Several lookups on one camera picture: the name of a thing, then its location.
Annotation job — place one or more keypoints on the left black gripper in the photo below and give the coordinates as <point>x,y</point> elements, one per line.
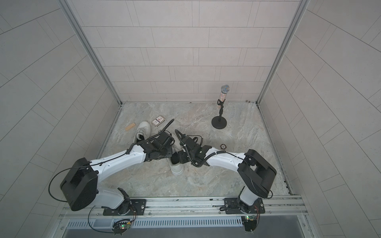
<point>170,153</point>

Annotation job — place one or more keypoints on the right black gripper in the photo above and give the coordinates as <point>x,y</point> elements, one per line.
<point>181,158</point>

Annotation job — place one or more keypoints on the white sneaker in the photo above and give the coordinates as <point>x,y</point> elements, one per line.
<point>143,132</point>
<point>176,167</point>

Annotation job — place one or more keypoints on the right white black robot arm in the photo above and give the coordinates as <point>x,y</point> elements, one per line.
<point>256,172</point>

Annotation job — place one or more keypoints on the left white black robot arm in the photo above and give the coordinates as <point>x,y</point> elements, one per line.
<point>81,186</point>

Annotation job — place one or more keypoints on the playing card box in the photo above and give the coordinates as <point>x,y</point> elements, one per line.
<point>158,121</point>

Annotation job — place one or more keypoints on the small wooden block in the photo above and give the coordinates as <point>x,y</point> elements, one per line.
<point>129,127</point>

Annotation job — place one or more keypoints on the microphone on black stand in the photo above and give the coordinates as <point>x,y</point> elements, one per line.
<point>219,122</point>

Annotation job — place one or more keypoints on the left green circuit board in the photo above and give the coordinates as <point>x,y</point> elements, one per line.
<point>121,226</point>

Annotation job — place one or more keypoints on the green circuit board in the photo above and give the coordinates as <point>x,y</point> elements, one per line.
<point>250,223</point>
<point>121,226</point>

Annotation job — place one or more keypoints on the right green circuit board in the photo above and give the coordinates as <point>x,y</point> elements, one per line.
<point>250,223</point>

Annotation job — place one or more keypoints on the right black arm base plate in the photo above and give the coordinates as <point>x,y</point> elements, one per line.
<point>236,206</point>

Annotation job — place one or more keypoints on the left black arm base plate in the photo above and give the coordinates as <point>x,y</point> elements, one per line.
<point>127,208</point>

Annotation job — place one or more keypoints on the white perforated cable duct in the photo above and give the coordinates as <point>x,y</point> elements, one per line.
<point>161,222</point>

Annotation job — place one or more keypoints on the aluminium mounting rail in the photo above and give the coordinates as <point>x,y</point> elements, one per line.
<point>210,206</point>

